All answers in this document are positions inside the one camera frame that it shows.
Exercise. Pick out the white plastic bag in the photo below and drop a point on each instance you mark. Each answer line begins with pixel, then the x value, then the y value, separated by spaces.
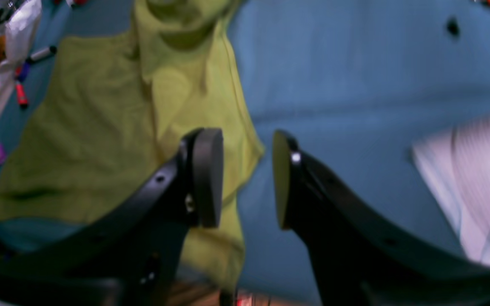
pixel 20 32

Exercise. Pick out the olive green t-shirt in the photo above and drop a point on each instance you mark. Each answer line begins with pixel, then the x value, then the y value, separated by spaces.
pixel 115 110

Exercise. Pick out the red handled screwdriver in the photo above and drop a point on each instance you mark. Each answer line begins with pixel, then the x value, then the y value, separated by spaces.
pixel 21 95

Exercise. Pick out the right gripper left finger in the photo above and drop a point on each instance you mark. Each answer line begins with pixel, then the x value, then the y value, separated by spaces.
pixel 130 256

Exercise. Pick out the blue table cloth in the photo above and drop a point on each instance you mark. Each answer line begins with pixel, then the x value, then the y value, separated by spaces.
pixel 357 83

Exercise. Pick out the small black screw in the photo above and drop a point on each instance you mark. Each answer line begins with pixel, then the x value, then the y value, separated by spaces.
pixel 452 27

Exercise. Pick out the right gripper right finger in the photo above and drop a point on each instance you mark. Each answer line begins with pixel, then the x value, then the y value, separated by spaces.
pixel 360 258

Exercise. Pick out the black white marker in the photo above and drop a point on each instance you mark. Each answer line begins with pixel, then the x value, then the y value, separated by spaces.
pixel 42 54

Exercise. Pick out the purple tape roll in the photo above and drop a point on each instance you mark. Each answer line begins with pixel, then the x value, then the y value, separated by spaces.
pixel 22 72

